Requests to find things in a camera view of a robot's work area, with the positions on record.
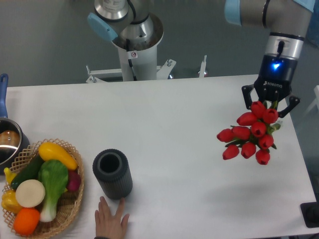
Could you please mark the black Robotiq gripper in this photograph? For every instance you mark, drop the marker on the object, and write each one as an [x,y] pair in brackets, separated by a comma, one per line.
[273,83]

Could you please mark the red tulip bouquet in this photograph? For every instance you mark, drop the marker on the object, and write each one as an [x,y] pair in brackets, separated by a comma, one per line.
[253,136]

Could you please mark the dark grey ribbed vase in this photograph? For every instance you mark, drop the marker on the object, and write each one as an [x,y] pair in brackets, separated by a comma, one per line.
[111,169]

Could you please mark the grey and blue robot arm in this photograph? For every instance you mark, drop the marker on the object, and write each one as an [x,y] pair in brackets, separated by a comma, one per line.
[287,20]

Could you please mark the bare human hand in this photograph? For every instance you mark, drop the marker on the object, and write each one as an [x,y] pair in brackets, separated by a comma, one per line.
[108,226]

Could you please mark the blue plastic bag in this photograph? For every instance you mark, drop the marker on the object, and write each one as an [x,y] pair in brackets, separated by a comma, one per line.
[313,30]

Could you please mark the black device at table edge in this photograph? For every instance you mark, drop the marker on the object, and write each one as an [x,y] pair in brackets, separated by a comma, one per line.
[310,212]

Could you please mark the purple red radish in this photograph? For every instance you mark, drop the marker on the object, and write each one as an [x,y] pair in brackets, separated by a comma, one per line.
[74,181]

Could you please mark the yellow squash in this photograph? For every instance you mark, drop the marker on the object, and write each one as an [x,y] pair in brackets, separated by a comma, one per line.
[52,151]

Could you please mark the woven wicker basket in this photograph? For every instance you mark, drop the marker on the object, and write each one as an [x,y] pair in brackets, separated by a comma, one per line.
[68,205]

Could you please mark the green bok choy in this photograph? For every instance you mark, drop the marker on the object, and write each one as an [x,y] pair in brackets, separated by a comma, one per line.
[54,176]

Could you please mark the dark green cucumber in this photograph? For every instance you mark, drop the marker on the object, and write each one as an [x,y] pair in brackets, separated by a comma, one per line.
[30,171]

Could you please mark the round beige disc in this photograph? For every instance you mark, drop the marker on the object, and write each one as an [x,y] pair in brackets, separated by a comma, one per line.
[30,193]

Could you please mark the yellow banana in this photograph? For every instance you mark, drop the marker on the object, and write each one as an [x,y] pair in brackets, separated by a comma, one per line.
[9,175]

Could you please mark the orange fruit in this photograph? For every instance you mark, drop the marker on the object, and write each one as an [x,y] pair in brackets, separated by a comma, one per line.
[26,221]

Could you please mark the yellow bell pepper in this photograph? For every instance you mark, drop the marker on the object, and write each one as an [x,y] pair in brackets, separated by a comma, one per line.
[10,203]

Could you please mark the white frame at right edge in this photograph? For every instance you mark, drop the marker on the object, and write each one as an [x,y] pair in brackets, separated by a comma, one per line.
[313,107]

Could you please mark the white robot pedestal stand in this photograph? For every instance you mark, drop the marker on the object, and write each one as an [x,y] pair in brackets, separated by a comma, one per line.
[137,47]

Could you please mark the blue handled steel saucepan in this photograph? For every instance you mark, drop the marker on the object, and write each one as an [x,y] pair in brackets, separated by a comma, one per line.
[12,138]

